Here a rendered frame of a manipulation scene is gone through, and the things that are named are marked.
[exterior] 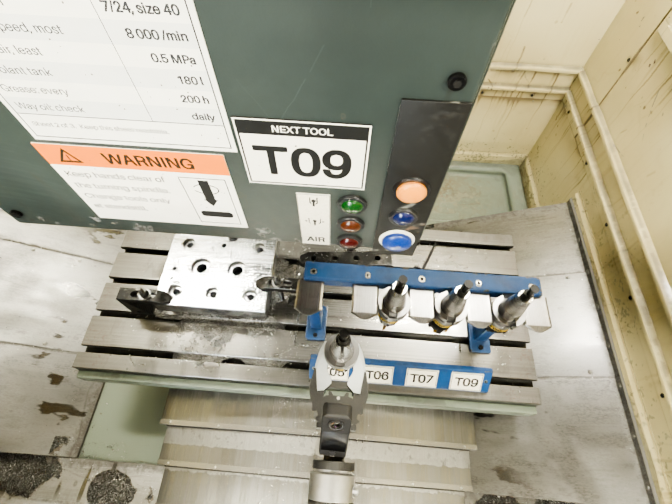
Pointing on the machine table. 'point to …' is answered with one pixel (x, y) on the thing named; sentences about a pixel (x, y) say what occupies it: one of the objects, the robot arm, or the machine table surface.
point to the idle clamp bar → (348, 258)
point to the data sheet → (111, 73)
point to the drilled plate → (230, 295)
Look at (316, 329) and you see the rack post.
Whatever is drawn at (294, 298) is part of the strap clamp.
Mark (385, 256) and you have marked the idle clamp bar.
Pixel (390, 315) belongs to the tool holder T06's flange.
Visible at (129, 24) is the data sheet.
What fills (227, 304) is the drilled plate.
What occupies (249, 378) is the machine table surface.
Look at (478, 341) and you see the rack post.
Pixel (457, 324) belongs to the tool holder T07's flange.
